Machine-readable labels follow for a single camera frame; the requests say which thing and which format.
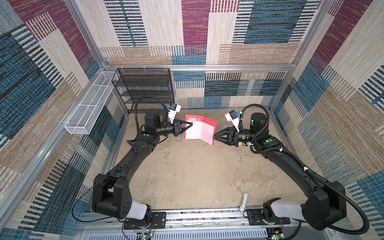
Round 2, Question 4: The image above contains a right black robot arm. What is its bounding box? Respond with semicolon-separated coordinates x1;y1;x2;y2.
214;111;347;231

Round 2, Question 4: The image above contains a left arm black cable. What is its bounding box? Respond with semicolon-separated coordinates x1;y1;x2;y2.
71;95;171;240

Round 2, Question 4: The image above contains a pink red letter card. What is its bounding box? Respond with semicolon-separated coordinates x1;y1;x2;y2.
184;115;218;146

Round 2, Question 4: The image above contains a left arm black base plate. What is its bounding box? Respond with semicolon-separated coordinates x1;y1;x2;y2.
123;212;167;230

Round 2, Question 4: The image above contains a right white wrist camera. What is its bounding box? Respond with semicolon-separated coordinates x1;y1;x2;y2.
225;110;242;133

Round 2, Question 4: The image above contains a white wire mesh basket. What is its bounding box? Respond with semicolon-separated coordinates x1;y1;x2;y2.
65;71;115;135

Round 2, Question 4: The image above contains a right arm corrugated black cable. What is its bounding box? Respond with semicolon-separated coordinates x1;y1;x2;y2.
239;103;370;235

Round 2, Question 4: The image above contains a black wire mesh shelf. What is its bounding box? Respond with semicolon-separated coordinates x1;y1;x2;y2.
112;68;175;112

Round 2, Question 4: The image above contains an aluminium mounting rail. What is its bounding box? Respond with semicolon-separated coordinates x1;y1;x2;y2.
75;208;341;240

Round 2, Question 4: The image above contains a white glue stick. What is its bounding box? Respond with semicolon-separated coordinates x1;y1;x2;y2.
239;193;249;213

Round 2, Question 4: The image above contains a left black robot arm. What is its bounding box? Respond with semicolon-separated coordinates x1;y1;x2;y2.
92;109;193;223

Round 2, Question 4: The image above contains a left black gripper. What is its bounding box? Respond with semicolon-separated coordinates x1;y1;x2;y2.
154;120;192;139

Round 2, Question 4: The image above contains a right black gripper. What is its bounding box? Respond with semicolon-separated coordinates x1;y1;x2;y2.
214;125;258;147

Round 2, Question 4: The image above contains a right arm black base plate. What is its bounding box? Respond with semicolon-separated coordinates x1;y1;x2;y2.
243;209;291;226

